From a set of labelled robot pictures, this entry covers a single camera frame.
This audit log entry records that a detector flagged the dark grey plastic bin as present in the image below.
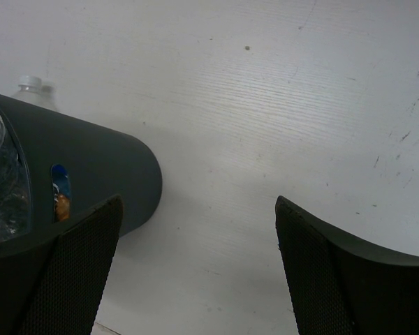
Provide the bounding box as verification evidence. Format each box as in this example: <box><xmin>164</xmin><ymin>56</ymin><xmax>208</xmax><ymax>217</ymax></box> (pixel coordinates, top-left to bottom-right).
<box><xmin>0</xmin><ymin>89</ymin><xmax>163</xmax><ymax>261</ymax></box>

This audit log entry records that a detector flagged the clear bottle green label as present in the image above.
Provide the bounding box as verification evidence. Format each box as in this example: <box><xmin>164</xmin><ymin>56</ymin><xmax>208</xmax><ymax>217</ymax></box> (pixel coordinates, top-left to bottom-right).
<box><xmin>11</xmin><ymin>75</ymin><xmax>58</xmax><ymax>112</ymax></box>

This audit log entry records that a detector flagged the clear unlabelled plastic bottle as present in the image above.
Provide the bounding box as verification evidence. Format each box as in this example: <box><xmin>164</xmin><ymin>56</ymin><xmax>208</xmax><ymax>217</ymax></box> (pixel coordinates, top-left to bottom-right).
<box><xmin>0</xmin><ymin>115</ymin><xmax>30</xmax><ymax>243</ymax></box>

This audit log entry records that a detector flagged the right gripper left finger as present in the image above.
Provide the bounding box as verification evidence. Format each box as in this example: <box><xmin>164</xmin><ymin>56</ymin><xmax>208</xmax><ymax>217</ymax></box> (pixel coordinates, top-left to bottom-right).
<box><xmin>0</xmin><ymin>195</ymin><xmax>123</xmax><ymax>334</ymax></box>

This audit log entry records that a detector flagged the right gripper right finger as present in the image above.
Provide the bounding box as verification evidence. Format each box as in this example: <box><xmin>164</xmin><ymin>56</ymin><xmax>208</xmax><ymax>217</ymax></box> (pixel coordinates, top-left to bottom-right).
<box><xmin>275</xmin><ymin>196</ymin><xmax>419</xmax><ymax>334</ymax></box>

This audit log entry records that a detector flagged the orange plastic bottle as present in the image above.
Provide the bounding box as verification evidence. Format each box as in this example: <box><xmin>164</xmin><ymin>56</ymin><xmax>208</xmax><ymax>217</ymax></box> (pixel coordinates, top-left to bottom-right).
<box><xmin>54</xmin><ymin>193</ymin><xmax>71</xmax><ymax>222</ymax></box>

